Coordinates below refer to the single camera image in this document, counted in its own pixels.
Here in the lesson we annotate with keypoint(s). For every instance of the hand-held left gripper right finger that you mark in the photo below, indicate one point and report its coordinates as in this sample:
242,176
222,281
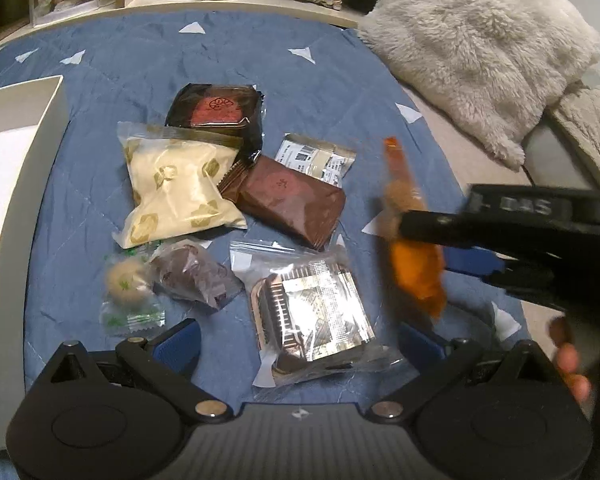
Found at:
420,345

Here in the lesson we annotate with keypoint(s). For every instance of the brown snack packet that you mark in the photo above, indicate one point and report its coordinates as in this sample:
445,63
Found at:
290,200

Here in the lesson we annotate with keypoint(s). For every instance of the white cardboard box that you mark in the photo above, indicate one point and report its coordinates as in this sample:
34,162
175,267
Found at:
30,160

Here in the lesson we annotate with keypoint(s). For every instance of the fluffy white pillow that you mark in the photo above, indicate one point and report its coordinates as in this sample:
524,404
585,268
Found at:
480,50

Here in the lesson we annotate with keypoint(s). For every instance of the grey cushion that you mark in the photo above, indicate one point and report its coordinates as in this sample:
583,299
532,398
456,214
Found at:
550,155

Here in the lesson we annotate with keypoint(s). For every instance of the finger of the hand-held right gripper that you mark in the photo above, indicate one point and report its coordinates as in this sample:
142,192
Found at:
440,227
472,262

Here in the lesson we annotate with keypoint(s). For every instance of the beige textured towel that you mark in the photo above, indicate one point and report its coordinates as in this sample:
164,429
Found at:
595,125

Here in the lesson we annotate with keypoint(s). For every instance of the black snack packet red label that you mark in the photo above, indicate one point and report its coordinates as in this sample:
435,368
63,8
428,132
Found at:
215,105

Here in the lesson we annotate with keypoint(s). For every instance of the blue blanket with white triangles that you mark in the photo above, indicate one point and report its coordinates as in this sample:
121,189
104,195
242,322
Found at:
105,80

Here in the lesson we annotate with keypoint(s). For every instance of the silver white snack packet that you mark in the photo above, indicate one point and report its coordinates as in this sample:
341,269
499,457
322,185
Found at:
310,157

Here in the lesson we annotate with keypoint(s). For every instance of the dark chocolate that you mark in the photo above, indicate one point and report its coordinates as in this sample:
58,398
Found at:
190,272

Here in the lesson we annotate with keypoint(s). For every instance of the person's right hand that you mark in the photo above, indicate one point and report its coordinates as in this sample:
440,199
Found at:
570,360

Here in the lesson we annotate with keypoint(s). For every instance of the round cookie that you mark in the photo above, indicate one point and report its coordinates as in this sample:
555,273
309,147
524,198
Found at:
122,285

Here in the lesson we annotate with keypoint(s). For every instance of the cream snack packet gold print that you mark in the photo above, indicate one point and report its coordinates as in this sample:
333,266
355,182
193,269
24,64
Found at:
175,185

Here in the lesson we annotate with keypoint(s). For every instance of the clear zip bag silver packets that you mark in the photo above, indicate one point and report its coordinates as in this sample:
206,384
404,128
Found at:
310,310

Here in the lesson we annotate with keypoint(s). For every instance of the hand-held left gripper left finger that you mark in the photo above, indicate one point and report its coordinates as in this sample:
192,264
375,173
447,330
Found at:
180,342

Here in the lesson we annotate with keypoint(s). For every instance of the wooden shelf unit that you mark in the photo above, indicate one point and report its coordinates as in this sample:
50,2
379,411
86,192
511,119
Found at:
190,2

